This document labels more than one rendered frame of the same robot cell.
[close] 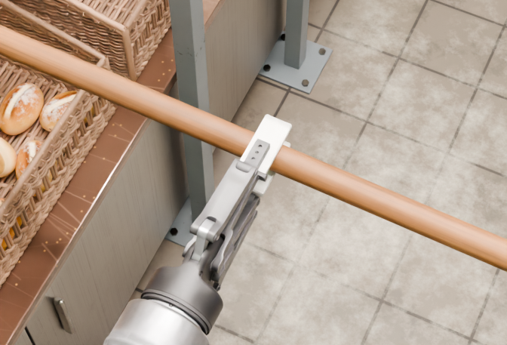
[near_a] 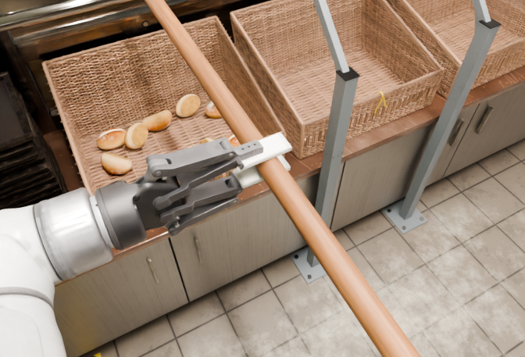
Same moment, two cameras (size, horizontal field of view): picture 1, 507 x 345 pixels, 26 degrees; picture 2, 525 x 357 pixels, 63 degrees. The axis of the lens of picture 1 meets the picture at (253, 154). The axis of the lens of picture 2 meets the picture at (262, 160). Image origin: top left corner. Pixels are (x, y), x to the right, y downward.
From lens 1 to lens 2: 68 cm
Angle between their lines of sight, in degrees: 24
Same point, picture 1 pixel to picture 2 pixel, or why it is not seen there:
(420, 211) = (342, 262)
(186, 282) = (119, 195)
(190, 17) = (336, 130)
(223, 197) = (191, 154)
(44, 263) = not seen: hidden behind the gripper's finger
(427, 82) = (470, 264)
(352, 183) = (304, 209)
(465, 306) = not seen: outside the picture
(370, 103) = (433, 256)
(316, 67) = (414, 223)
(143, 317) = (67, 198)
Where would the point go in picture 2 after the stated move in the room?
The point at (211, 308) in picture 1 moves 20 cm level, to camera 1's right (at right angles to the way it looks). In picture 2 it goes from (125, 227) to (277, 341)
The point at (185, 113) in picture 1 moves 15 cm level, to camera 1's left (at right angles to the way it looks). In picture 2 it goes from (231, 107) to (154, 68)
